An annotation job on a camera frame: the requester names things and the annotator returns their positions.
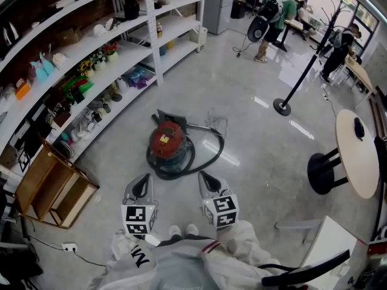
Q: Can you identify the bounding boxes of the orange box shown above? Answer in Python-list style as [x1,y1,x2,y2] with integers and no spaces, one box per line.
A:
[15,78,32,100]

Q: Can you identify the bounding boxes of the yellow flower pot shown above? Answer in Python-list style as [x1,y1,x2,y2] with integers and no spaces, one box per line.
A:
[76,59,96,79]

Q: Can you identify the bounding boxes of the wide white shelf rack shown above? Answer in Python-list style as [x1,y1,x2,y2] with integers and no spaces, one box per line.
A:
[0,0,164,175]

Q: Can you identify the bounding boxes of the black curved chair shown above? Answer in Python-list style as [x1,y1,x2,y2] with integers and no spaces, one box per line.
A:
[261,249,351,288]

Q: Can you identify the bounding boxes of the person's left forearm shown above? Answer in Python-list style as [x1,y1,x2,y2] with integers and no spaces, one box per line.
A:
[110,231,158,268]

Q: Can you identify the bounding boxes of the red vacuum cleaner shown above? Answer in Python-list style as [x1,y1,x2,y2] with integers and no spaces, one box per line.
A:
[147,120,195,175]

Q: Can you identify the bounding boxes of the black pot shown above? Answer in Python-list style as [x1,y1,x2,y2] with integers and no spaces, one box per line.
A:
[123,0,141,21]

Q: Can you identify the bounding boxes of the white jug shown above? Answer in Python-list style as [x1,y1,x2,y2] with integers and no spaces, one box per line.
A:
[115,76,129,94]

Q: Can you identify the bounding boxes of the black pouch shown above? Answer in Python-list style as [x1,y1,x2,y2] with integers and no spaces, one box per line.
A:
[353,117,366,142]

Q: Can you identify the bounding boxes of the black coat rack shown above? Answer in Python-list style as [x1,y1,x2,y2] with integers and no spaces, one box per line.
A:
[272,0,352,117]

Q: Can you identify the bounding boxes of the red flower pot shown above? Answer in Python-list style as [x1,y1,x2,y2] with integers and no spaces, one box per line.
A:
[102,42,120,63]

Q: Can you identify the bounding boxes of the white table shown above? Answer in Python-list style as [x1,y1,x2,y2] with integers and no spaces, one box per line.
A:
[274,215,359,279]

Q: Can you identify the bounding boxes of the round wooden table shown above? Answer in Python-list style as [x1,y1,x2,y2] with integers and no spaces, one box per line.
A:
[307,108,380,200]

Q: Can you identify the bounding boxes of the red box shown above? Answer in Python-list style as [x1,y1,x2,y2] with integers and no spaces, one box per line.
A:
[366,242,387,255]

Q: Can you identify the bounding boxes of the small pedestal table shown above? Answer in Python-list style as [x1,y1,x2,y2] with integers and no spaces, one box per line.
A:
[273,19,305,53]

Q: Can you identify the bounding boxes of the open wooden cabinet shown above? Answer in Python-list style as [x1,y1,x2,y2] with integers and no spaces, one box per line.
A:
[15,135,100,230]

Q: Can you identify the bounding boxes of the grey power cable coil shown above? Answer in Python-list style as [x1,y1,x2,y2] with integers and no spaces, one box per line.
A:
[205,108,229,131]

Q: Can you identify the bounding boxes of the white pouch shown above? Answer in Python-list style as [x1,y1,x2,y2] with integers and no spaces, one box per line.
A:
[51,52,70,68]

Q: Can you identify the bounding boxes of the narrow white shelf rack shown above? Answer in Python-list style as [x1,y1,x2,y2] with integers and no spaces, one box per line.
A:
[120,0,208,86]

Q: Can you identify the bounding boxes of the purple bag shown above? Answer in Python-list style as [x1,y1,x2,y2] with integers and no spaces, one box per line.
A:
[124,65,155,90]

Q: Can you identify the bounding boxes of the black box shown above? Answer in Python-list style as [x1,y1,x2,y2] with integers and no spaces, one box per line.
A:
[230,0,247,20]

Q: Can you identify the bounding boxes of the person's torso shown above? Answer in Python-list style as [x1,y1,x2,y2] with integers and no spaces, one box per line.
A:
[90,237,288,290]

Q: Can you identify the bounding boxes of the person's right forearm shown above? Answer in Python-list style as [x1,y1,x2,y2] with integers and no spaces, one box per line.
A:
[201,219,273,271]

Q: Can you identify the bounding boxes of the silver refrigerator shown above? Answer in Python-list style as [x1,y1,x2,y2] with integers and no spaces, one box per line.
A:
[202,0,237,36]

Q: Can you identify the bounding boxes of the person's left shoe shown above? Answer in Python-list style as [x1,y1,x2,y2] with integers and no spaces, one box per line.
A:
[167,224,183,239]

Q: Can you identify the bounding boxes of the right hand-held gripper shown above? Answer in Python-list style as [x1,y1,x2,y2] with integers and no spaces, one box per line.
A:
[197,170,241,232]

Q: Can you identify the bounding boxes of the person's black trousers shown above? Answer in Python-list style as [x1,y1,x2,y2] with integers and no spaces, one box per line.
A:
[157,233,214,248]

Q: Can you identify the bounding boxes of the steel kettle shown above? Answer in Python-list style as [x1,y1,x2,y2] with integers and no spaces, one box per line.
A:
[2,21,22,47]

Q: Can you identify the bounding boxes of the black vacuum hose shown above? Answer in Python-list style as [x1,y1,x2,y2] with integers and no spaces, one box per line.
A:
[145,132,226,181]

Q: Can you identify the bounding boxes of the printed pattern card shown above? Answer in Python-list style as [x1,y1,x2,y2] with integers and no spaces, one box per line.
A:
[18,150,31,173]

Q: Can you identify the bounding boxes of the white flower pot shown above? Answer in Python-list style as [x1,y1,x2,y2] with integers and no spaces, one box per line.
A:
[89,50,108,71]

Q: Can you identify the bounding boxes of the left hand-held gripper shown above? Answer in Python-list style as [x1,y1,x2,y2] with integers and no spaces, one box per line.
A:
[121,173,159,236]

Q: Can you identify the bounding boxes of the cardboard box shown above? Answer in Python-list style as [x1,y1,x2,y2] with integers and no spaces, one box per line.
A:
[55,26,83,47]

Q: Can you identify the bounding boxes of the vacuum wand with grey nozzle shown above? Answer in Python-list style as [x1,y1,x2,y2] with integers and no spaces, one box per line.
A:
[151,108,224,137]

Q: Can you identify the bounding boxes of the teal spray bottle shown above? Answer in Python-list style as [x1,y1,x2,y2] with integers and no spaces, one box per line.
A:
[30,60,49,85]
[39,51,56,76]

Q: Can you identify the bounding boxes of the green toy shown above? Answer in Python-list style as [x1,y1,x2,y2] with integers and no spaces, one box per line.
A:
[61,74,95,98]

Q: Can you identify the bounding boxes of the rectangular wooden table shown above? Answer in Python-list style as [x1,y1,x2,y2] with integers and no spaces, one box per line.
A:
[344,56,379,109]

